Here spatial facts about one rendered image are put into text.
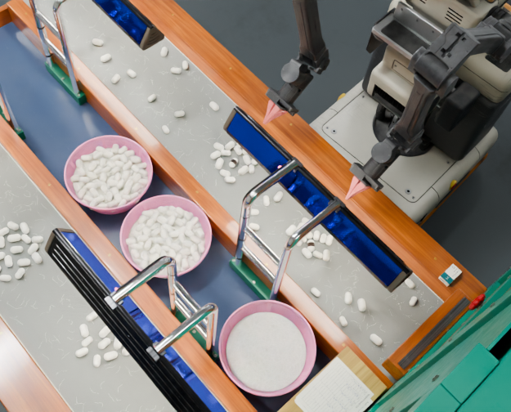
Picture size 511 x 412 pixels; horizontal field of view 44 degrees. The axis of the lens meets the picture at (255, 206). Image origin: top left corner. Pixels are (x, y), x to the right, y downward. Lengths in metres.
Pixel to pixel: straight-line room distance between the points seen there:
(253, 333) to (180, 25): 1.14
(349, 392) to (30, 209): 1.06
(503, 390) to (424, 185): 1.98
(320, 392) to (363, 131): 1.34
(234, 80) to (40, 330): 1.02
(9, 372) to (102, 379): 0.24
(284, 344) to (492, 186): 1.64
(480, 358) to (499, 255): 2.25
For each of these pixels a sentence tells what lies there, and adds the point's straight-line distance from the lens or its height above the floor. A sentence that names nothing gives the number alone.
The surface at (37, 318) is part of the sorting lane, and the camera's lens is 1.88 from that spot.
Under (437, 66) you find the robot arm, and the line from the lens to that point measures 1.50.
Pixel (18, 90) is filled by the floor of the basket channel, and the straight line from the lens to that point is 2.37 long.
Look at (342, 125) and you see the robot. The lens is 2.76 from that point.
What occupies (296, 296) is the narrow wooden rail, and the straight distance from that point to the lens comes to 1.84.
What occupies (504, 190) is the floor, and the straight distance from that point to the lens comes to 3.18.
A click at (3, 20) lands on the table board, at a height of 0.70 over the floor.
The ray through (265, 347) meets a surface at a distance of 1.82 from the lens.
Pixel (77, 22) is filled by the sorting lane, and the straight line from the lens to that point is 2.44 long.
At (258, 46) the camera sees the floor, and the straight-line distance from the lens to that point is 3.36.
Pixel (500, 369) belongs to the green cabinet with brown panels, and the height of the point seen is 1.79.
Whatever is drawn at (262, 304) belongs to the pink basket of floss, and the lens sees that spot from 1.83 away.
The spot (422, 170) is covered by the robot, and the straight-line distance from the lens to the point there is 2.74.
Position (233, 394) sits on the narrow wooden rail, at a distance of 1.75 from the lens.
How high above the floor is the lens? 2.47
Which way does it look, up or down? 61 degrees down
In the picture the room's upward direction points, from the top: 10 degrees clockwise
